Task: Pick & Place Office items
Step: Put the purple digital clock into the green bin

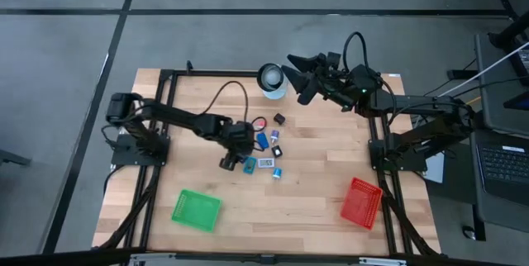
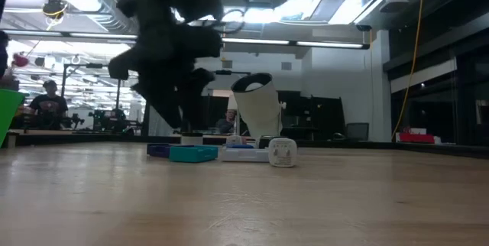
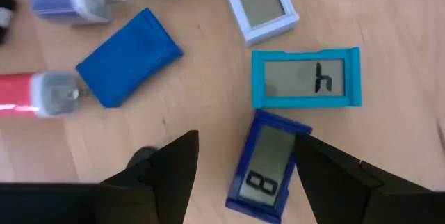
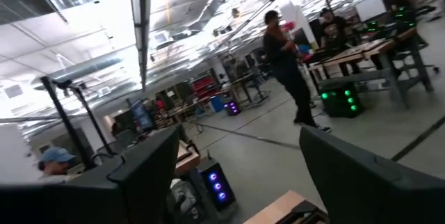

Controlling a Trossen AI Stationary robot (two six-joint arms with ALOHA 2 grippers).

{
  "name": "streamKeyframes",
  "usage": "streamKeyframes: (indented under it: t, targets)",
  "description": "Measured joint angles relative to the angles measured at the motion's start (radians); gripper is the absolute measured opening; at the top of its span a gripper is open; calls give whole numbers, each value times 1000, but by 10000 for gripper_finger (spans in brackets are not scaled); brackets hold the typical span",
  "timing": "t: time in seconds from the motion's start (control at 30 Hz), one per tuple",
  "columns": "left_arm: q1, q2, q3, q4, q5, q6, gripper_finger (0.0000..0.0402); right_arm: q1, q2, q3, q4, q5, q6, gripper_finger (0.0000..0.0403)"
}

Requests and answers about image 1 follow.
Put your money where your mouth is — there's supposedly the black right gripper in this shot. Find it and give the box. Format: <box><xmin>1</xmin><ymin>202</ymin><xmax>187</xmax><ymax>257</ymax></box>
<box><xmin>282</xmin><ymin>52</ymin><xmax>357</xmax><ymax>112</ymax></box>

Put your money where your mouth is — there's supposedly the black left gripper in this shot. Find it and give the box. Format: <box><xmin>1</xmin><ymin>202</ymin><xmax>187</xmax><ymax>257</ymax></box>
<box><xmin>218</xmin><ymin>120</ymin><xmax>256</xmax><ymax>173</ymax></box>

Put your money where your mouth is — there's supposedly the teal rectangular device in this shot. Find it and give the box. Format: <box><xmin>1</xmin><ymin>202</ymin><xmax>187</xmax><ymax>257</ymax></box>
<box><xmin>242</xmin><ymin>156</ymin><xmax>258</xmax><ymax>175</ymax></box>

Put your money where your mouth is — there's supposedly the blue rectangular device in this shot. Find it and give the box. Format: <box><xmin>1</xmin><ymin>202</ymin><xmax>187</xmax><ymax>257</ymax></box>
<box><xmin>255</xmin><ymin>131</ymin><xmax>270</xmax><ymax>150</ymax></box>

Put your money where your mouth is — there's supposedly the red plastic basket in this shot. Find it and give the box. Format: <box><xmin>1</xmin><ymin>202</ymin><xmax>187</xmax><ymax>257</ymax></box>
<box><xmin>340</xmin><ymin>177</ymin><xmax>384</xmax><ymax>232</ymax></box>

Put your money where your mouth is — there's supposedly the white round cup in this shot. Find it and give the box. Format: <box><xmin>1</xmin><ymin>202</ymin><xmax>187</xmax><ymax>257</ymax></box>
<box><xmin>255</xmin><ymin>62</ymin><xmax>290</xmax><ymax>101</ymax></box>

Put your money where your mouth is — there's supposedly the green plastic basket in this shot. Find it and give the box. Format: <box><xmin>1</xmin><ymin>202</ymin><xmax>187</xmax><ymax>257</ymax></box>
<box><xmin>170</xmin><ymin>188</ymin><xmax>223</xmax><ymax>234</ymax></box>

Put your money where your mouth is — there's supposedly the black power strip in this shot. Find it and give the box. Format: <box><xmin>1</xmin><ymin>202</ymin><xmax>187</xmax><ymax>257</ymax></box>
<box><xmin>446</xmin><ymin>69</ymin><xmax>472</xmax><ymax>81</ymax></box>

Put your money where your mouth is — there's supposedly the white paper sheet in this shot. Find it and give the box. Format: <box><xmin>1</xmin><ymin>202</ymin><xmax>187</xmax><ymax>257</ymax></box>
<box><xmin>423</xmin><ymin>152</ymin><xmax>446</xmax><ymax>184</ymax></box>

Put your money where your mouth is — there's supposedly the grey desk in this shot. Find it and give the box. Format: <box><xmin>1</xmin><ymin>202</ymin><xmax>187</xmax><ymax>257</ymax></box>
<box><xmin>469</xmin><ymin>32</ymin><xmax>529</xmax><ymax>234</ymax></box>

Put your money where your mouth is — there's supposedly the black horizontal beam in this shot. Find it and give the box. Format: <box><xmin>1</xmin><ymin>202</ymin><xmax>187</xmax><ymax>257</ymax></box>
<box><xmin>0</xmin><ymin>247</ymin><xmax>529</xmax><ymax>266</ymax></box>

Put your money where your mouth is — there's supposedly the black monitor stand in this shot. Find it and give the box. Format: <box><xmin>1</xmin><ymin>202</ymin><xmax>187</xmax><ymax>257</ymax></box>
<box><xmin>487</xmin><ymin>9</ymin><xmax>529</xmax><ymax>52</ymax></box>

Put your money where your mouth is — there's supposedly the dark tablet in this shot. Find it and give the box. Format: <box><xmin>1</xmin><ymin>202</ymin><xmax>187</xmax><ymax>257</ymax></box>
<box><xmin>503</xmin><ymin>90</ymin><xmax>529</xmax><ymax>112</ymax></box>

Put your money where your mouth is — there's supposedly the black furniture leg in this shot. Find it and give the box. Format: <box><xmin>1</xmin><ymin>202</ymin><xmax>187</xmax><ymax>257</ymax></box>
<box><xmin>0</xmin><ymin>149</ymin><xmax>32</xmax><ymax>167</ymax></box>

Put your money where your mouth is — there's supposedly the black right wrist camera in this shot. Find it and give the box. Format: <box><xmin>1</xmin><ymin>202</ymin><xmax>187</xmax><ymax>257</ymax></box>
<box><xmin>349</xmin><ymin>64</ymin><xmax>384</xmax><ymax>96</ymax></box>

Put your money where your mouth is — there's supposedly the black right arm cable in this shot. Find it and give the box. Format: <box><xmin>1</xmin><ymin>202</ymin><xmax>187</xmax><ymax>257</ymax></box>
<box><xmin>341</xmin><ymin>31</ymin><xmax>371</xmax><ymax>73</ymax></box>

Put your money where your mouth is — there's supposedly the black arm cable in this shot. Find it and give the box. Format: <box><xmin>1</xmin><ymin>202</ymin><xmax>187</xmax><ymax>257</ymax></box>
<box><xmin>201</xmin><ymin>79</ymin><xmax>250</xmax><ymax>123</ymax></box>
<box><xmin>341</xmin><ymin>31</ymin><xmax>371</xmax><ymax>73</ymax></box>

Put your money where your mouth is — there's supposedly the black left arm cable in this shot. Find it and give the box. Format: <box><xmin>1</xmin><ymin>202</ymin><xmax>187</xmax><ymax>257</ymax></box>
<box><xmin>201</xmin><ymin>79</ymin><xmax>250</xmax><ymax>123</ymax></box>

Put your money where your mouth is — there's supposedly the black aluminium table frame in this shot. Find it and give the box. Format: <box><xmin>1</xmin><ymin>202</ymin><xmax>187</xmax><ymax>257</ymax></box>
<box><xmin>98</xmin><ymin>61</ymin><xmax>441</xmax><ymax>259</ymax></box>

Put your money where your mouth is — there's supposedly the black left base cable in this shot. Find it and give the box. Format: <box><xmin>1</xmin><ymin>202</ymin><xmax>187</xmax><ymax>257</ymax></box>
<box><xmin>101</xmin><ymin>124</ymin><xmax>122</xmax><ymax>150</ymax></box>

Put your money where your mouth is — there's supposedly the white cable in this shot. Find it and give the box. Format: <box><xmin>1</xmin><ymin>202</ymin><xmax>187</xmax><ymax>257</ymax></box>
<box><xmin>436</xmin><ymin>40</ymin><xmax>529</xmax><ymax>98</ymax></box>

